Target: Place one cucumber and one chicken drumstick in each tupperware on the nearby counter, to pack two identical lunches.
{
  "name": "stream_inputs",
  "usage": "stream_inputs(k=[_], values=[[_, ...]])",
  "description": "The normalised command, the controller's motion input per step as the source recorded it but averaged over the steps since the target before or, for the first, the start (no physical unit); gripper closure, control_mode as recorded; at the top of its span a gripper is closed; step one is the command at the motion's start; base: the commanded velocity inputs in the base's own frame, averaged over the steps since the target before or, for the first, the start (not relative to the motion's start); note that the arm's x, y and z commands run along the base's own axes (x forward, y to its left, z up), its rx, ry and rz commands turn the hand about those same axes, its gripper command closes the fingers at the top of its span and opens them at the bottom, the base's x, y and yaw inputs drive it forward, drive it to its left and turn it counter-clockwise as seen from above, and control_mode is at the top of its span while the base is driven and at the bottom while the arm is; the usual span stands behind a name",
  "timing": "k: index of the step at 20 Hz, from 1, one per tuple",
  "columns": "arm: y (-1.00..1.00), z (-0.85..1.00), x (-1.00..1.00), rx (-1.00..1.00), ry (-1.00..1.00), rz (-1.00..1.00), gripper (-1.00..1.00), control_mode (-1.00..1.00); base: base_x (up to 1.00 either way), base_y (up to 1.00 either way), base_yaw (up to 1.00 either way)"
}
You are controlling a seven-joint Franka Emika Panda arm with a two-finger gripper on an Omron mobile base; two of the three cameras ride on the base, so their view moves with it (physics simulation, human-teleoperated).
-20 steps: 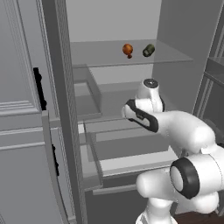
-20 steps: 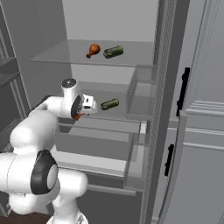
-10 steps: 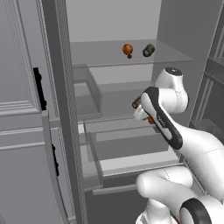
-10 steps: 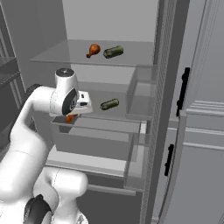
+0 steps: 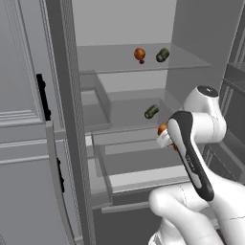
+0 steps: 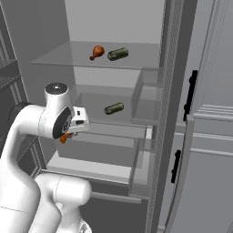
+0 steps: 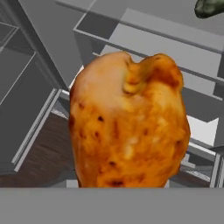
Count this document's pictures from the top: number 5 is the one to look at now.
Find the glass fridge shelf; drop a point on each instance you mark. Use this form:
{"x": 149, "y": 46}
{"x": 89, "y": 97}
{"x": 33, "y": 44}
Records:
{"x": 111, "y": 59}

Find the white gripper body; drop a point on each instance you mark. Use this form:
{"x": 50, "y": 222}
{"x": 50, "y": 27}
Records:
{"x": 163, "y": 139}

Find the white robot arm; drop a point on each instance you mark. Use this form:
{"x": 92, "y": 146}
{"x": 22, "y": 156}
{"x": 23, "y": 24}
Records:
{"x": 207, "y": 124}

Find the grey fridge drawer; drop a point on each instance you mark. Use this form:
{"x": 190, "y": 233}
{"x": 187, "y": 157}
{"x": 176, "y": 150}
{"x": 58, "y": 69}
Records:
{"x": 140, "y": 162}

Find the grey open fridge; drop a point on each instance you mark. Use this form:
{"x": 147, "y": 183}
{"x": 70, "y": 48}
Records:
{"x": 127, "y": 28}

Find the open fridge door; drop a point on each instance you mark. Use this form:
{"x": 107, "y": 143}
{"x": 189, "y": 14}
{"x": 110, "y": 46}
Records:
{"x": 234, "y": 95}

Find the low grey cupboard door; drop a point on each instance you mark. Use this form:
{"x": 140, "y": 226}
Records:
{"x": 25, "y": 197}

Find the tall grey cupboard door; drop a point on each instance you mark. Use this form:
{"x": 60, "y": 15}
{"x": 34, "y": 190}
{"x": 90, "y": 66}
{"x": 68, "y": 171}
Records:
{"x": 17, "y": 63}

